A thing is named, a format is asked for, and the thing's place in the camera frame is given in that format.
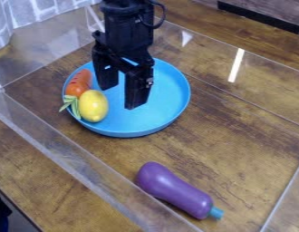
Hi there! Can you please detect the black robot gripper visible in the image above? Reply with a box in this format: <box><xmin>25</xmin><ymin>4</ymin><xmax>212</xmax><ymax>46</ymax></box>
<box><xmin>92</xmin><ymin>0</ymin><xmax>156</xmax><ymax>110</ymax></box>

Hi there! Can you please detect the yellow toy lemon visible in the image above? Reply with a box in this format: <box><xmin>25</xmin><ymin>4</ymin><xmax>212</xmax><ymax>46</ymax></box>
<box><xmin>79</xmin><ymin>90</ymin><xmax>109</xmax><ymax>122</ymax></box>

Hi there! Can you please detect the blue round tray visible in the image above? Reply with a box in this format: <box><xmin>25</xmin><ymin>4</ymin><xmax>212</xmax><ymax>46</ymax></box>
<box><xmin>75</xmin><ymin>59</ymin><xmax>191</xmax><ymax>138</ymax></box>

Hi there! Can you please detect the orange toy carrot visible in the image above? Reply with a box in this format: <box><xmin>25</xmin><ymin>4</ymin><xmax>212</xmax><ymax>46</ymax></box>
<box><xmin>59</xmin><ymin>69</ymin><xmax>93</xmax><ymax>120</ymax></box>

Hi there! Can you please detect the purple toy eggplant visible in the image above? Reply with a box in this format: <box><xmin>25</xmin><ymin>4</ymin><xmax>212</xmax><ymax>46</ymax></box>
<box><xmin>136</xmin><ymin>161</ymin><xmax>224</xmax><ymax>219</ymax></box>

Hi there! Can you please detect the clear acrylic enclosure wall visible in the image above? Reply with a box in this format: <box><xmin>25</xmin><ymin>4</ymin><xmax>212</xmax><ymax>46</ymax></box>
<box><xmin>0</xmin><ymin>0</ymin><xmax>299</xmax><ymax>232</ymax></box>

